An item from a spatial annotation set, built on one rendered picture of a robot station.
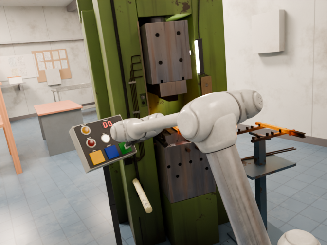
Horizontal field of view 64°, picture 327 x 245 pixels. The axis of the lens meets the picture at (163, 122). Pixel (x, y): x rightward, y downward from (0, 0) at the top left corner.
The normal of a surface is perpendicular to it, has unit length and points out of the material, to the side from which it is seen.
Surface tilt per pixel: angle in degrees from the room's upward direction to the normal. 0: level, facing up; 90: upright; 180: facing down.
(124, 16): 90
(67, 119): 90
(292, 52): 90
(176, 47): 90
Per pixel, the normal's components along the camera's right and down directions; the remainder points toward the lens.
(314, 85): -0.82, 0.22
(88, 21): 0.29, 0.20
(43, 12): 0.57, 0.14
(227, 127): 0.55, -0.13
